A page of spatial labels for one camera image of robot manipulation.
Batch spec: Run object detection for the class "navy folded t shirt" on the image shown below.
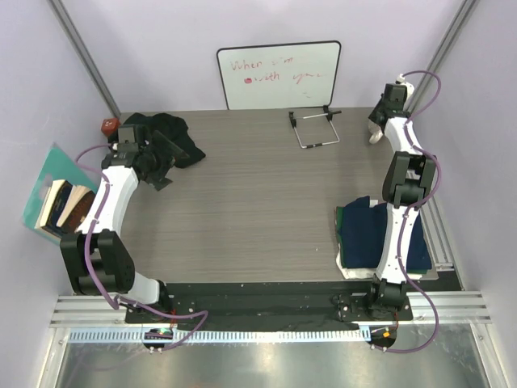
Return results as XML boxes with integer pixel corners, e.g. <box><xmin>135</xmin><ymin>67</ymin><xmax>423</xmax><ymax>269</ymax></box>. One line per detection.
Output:
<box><xmin>337</xmin><ymin>196</ymin><xmax>432</xmax><ymax>269</ymax></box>

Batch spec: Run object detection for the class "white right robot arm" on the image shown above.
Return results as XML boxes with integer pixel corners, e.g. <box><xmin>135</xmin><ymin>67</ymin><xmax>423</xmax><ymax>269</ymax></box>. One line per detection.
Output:
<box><xmin>364</xmin><ymin>75</ymin><xmax>436</xmax><ymax>319</ymax></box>

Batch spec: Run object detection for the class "small whiteboard with red writing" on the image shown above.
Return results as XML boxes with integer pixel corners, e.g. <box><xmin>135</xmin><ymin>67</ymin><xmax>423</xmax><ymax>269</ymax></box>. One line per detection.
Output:
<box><xmin>216</xmin><ymin>40</ymin><xmax>342</xmax><ymax>110</ymax></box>

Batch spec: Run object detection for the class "teal plastic cutting board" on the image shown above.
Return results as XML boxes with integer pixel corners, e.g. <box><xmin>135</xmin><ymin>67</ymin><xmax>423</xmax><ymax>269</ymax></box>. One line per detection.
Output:
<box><xmin>23</xmin><ymin>143</ymin><xmax>99</xmax><ymax>245</ymax></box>

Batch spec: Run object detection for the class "red brown die block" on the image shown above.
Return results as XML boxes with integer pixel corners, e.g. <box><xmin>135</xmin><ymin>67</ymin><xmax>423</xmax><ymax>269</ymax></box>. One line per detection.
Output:
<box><xmin>101</xmin><ymin>117</ymin><xmax>120</xmax><ymax>137</ymax></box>

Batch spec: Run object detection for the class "orange brown cover book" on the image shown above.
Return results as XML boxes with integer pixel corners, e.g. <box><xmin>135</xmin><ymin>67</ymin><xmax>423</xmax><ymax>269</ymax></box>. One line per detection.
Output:
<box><xmin>57</xmin><ymin>185</ymin><xmax>95</xmax><ymax>234</ymax></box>

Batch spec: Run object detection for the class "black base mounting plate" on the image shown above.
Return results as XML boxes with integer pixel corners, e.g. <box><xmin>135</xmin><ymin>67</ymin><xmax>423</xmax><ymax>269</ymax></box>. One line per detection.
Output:
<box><xmin>158</xmin><ymin>280</ymin><xmax>413</xmax><ymax>331</ymax></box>

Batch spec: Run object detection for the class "black t shirt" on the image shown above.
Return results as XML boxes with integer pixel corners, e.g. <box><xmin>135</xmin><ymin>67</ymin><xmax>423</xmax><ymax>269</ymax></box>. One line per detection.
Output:
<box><xmin>124</xmin><ymin>112</ymin><xmax>206</xmax><ymax>169</ymax></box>

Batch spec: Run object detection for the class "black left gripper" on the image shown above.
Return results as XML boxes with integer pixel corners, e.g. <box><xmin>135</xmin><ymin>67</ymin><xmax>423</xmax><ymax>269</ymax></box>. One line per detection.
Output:
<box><xmin>140</xmin><ymin>132</ymin><xmax>187</xmax><ymax>190</ymax></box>

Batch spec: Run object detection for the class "blue cover book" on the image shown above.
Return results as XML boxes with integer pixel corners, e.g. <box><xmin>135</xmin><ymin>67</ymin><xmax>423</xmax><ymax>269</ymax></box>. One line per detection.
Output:
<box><xmin>35</xmin><ymin>179</ymin><xmax>74</xmax><ymax>240</ymax></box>

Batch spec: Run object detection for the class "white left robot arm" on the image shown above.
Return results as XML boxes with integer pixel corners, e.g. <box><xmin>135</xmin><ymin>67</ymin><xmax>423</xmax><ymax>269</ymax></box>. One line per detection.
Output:
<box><xmin>60</xmin><ymin>124</ymin><xmax>189</xmax><ymax>323</ymax></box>

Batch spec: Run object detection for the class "white mug orange inside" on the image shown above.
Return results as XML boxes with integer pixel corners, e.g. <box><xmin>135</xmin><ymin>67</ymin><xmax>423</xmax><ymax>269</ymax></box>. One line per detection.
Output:
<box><xmin>368</xmin><ymin>120</ymin><xmax>384</xmax><ymax>145</ymax></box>

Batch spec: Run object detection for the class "black wire book stand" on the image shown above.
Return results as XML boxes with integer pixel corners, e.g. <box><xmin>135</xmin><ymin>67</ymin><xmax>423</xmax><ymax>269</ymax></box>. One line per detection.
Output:
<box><xmin>288</xmin><ymin>105</ymin><xmax>343</xmax><ymax>150</ymax></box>

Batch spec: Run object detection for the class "white folded t shirt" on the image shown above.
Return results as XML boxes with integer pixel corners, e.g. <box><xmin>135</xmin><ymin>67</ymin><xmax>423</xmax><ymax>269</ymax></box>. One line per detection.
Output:
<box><xmin>334</xmin><ymin>197</ymin><xmax>436</xmax><ymax>280</ymax></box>

